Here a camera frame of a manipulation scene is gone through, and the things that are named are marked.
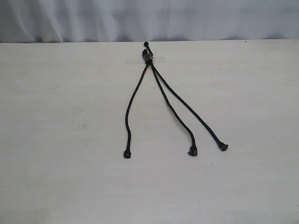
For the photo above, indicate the white backdrop curtain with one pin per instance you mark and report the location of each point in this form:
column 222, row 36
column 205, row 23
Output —
column 147, row 20

